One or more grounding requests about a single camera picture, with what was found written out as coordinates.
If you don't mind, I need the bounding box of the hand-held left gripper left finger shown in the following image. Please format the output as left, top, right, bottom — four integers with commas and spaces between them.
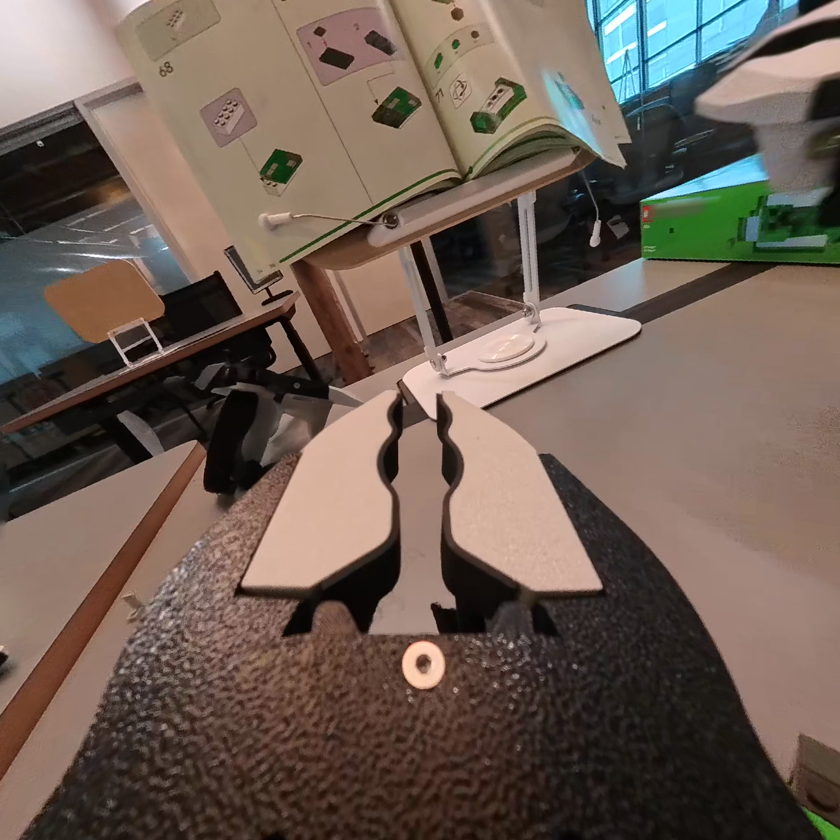
239, 389, 404, 636

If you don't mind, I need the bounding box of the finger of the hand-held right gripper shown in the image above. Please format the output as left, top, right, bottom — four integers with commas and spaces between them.
738, 8, 840, 67
694, 42, 840, 127

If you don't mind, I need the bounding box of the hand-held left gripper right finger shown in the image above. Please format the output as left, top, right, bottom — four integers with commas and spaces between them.
436, 390, 605, 634

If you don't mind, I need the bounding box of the green lego box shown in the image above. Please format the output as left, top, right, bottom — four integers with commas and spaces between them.
640, 154, 840, 265

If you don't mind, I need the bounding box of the black grid window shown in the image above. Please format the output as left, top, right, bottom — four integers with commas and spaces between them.
587, 0, 805, 106

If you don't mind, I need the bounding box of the white stand with clear arms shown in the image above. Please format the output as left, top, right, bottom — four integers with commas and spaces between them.
259, 147, 643, 411

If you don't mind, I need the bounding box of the clear acrylic holder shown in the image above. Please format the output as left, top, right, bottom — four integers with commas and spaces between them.
107, 317, 165, 366

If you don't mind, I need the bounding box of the small tilted tablet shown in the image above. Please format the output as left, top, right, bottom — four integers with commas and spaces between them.
223, 244, 296, 307

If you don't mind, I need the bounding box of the wooden office desk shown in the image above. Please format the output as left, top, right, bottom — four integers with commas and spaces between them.
0, 290, 326, 463

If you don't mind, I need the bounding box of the tan rounded board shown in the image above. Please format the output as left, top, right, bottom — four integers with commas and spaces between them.
45, 261, 166, 345

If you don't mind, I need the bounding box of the instruction booklet on stand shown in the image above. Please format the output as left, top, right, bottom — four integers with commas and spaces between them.
117, 0, 634, 266

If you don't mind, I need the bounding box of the wooden post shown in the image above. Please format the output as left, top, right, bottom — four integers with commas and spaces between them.
289, 259, 375, 387

